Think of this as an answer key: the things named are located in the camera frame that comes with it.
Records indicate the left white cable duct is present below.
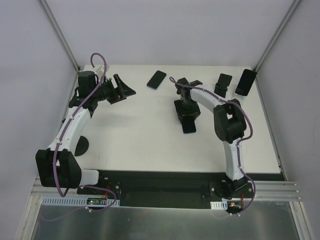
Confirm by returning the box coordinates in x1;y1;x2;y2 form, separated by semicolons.
42;196;120;208

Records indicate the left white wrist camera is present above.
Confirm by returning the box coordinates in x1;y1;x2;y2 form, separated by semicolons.
92;64;105;77

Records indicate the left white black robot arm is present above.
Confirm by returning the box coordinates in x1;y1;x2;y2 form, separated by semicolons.
35;68;136;195

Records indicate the silver phone stand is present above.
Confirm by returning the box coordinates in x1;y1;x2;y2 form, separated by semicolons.
232;93;243;99

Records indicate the blue-edged black phone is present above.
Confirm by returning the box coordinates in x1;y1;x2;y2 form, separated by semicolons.
182;119;197;134
146;70;167;90

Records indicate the black phone stand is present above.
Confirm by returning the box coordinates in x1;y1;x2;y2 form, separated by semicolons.
214;73;233;98

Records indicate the aluminium frame post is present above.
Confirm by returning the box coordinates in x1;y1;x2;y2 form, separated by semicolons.
253;0;303;73
38;0;85;75

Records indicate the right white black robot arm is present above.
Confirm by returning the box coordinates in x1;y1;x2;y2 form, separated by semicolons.
169;76;253;200

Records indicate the right white cable duct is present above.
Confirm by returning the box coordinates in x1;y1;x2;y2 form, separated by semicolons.
210;199;244;211

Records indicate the aluminium front rail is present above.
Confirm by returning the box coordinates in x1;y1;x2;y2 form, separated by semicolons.
255;181;302;202

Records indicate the white cable duct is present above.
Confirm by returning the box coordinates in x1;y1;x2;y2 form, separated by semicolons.
210;199;244;211
42;196;120;208

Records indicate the right aluminium frame post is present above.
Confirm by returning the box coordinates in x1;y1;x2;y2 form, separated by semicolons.
253;0;303;73

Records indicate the left aluminium frame post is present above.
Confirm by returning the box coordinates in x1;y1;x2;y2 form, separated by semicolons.
38;0;85;75

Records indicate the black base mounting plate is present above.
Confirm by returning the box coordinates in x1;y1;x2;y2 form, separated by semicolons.
76;170;254;209

